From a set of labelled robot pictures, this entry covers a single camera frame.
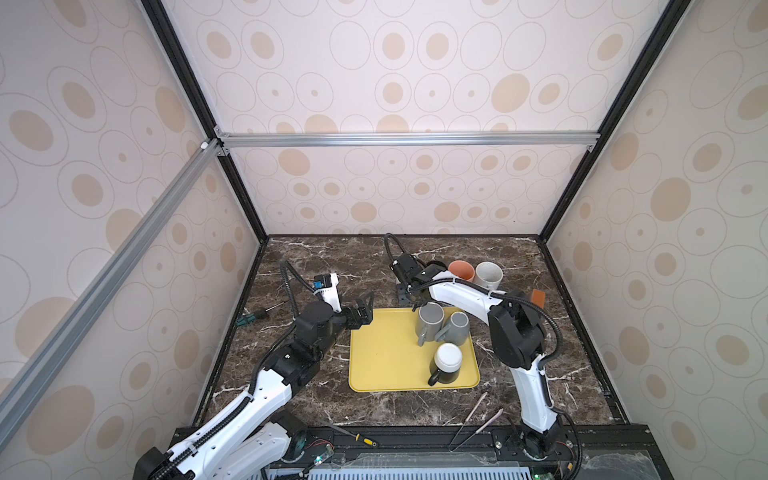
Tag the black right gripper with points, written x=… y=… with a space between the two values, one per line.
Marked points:
x=400 y=292

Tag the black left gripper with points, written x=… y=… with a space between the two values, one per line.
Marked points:
x=364 y=314

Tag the tall grey mug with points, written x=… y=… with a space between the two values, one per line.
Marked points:
x=430 y=318

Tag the pink cream mug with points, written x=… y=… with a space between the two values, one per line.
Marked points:
x=462 y=269

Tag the white speckled mug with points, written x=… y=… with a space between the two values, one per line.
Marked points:
x=488 y=275

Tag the black mug white bottom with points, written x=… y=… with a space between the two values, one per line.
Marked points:
x=445 y=365

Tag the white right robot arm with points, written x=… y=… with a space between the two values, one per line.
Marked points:
x=524 y=338

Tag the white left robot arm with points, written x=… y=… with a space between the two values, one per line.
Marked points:
x=241 y=439

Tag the grey mug lying back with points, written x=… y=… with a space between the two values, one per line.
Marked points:
x=455 y=330

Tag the yellow plastic tray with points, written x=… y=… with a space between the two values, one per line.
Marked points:
x=384 y=356

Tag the yellow black screwdriver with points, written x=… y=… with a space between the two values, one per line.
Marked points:
x=358 y=437

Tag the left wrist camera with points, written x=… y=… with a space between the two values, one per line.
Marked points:
x=325 y=288

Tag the green handled screwdriver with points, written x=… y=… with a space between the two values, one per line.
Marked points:
x=255 y=315

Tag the horizontal aluminium frame bar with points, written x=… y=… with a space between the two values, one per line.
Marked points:
x=227 y=141

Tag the left aluminium frame bar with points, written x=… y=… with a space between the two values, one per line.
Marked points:
x=38 y=373

